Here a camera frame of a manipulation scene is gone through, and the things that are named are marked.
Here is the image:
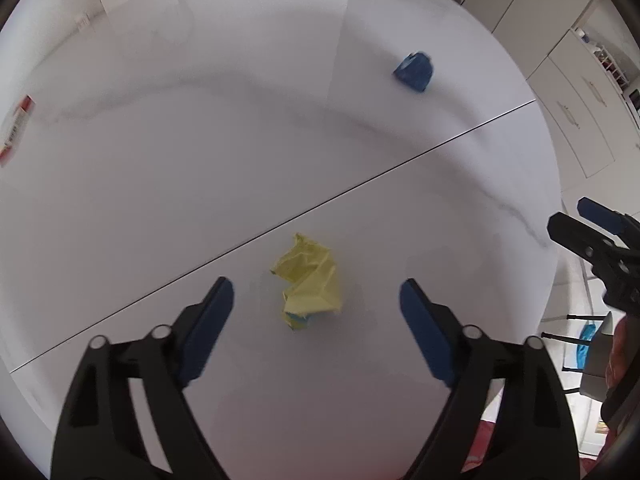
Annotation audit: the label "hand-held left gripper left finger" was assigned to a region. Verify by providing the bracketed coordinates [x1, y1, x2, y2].
[50, 276, 235, 480]

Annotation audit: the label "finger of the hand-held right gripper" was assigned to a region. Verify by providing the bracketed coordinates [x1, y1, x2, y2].
[546, 212, 640, 283]
[577, 197, 640, 243]

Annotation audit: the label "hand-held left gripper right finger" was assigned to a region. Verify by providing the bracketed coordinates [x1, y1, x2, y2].
[399, 278, 581, 480]

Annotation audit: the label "yellow paper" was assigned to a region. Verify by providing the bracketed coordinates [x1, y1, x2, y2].
[270, 232, 345, 334]

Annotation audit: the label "person's right hand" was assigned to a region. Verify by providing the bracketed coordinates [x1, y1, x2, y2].
[605, 316, 640, 392]

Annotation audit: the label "blue cloth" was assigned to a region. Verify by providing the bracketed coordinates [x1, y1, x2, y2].
[574, 323, 599, 369]

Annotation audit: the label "white cabinets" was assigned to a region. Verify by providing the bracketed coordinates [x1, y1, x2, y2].
[470, 0, 640, 193]

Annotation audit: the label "person's pink jacket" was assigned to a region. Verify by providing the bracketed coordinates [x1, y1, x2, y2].
[462, 419, 502, 473]

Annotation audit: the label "small bottles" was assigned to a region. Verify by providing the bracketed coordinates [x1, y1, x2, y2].
[574, 26, 628, 90]

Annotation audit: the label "blue crumpled wrapper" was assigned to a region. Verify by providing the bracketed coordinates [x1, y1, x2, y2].
[392, 51, 434, 94]

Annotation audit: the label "red and white packet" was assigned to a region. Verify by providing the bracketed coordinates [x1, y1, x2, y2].
[0, 94, 39, 169]

